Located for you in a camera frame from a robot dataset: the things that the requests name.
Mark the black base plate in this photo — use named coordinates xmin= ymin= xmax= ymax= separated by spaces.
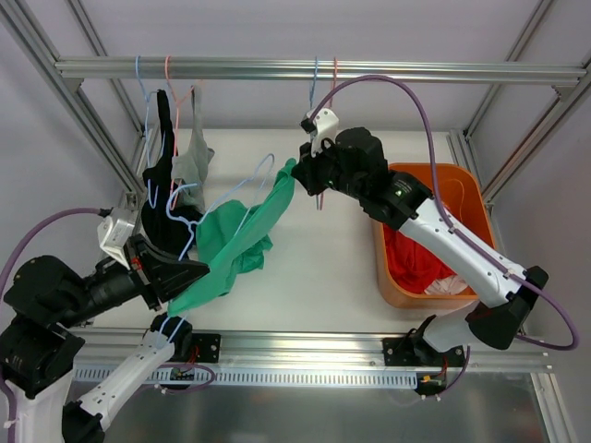
xmin=381 ymin=336 xmax=465 ymax=367
xmin=188 ymin=332 xmax=222 ymax=364

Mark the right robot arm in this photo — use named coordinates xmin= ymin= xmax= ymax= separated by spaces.
xmin=292 ymin=127 xmax=548 ymax=366

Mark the orange plastic basket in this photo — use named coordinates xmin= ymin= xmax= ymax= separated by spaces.
xmin=372 ymin=163 xmax=495 ymax=309

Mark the pink hanger of grey top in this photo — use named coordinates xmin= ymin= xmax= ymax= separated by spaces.
xmin=163 ymin=54 xmax=198 ymax=199

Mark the red tank top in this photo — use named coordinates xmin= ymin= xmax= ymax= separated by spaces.
xmin=382 ymin=225 xmax=455 ymax=293

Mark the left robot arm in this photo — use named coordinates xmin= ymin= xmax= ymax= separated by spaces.
xmin=1 ymin=234 xmax=210 ymax=442

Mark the green tank top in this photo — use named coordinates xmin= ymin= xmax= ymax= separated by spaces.
xmin=167 ymin=158 xmax=296 ymax=316

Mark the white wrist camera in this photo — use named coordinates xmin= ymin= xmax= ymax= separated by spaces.
xmin=97 ymin=208 xmax=136 ymax=270
xmin=300 ymin=108 xmax=339 ymax=157

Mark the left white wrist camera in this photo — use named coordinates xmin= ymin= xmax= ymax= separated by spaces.
xmin=97 ymin=208 xmax=136 ymax=270

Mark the aluminium hanging rail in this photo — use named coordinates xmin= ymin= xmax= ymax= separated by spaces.
xmin=54 ymin=56 xmax=589 ymax=87

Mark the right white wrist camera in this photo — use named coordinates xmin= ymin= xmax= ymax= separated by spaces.
xmin=300 ymin=108 xmax=339 ymax=157

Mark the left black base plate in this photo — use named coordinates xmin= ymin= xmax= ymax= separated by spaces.
xmin=188 ymin=332 xmax=222 ymax=364

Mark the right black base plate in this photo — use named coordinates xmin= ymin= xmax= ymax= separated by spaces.
xmin=381 ymin=336 xmax=465 ymax=367

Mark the blue hanger of black top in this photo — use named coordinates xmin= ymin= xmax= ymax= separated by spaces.
xmin=135 ymin=55 xmax=159 ymax=210

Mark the slotted cable duct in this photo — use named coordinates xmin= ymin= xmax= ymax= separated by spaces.
xmin=73 ymin=365 xmax=445 ymax=389

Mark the black tank top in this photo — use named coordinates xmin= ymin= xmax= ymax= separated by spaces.
xmin=141 ymin=90 xmax=204 ymax=257

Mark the blue hanger of green top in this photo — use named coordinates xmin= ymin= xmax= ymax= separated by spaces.
xmin=142 ymin=159 xmax=296 ymax=317

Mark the front aluminium rail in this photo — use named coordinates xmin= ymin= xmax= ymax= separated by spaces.
xmin=73 ymin=328 xmax=554 ymax=373

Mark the grey tank top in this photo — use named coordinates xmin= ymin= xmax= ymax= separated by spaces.
xmin=171 ymin=83 xmax=215 ymax=214

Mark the blue hanger of red top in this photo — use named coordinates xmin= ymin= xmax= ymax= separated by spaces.
xmin=308 ymin=56 xmax=320 ymax=111

